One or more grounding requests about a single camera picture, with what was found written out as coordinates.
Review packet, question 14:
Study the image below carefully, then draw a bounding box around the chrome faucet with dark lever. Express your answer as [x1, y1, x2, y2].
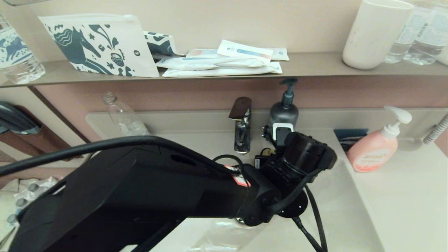
[229, 97, 252, 154]

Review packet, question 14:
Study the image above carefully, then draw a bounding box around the white sink basin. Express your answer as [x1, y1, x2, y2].
[140, 154, 385, 252]

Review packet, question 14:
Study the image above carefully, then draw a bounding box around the dark grey pump bottle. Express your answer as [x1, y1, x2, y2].
[269, 78, 299, 133]

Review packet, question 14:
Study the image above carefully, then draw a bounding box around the dark blue box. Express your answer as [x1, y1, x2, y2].
[334, 129, 369, 153]

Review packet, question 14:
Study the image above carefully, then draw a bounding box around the small white square packet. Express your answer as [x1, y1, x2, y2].
[269, 48, 290, 62]

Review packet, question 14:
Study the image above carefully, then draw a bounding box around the long white sealed packet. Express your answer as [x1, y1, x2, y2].
[156, 56, 266, 70]
[162, 62, 283, 77]

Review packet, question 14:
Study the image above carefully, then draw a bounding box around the pink soap pump bottle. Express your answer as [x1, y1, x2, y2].
[346, 106, 412, 173]

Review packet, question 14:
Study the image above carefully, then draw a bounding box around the white packet with blue toothbrush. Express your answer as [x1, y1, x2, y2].
[217, 40, 274, 65]

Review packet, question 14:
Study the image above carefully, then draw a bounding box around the white packet with orange print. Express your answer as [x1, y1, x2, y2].
[186, 48, 224, 58]

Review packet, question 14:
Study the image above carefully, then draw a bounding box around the tall white cup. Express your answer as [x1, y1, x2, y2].
[343, 0, 415, 70]

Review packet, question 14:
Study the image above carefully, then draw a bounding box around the small white blue printed pouch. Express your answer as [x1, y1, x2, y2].
[143, 31, 186, 57]

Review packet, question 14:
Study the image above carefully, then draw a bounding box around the clear water bottle white label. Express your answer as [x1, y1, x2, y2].
[384, 0, 427, 64]
[404, 0, 448, 66]

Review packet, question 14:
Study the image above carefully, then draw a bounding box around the empty clear plastic bottle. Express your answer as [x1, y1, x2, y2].
[102, 92, 151, 137]

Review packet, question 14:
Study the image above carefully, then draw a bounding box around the white pouch with horse print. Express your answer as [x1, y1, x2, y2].
[38, 14, 160, 78]

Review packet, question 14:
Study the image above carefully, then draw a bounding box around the brown hanging holder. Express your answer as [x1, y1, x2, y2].
[0, 105, 76, 158]

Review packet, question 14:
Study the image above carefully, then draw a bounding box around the plastic wrapped water bottle pack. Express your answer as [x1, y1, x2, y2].
[6, 177, 61, 226]

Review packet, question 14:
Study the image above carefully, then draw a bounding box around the dark grey hair dryer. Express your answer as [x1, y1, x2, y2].
[0, 101, 42, 136]

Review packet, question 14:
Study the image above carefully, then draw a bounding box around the water bottle with horse label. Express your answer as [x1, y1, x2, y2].
[0, 12, 46, 84]

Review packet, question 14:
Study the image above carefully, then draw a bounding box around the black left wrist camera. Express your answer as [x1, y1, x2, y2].
[254, 154, 273, 169]

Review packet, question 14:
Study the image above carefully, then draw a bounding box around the brown wall shelf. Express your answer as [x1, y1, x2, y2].
[0, 52, 448, 88]

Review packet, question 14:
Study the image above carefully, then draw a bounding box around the white corrugated hose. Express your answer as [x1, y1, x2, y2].
[422, 113, 448, 146]

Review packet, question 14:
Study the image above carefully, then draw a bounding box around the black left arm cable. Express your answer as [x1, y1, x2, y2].
[0, 135, 328, 252]

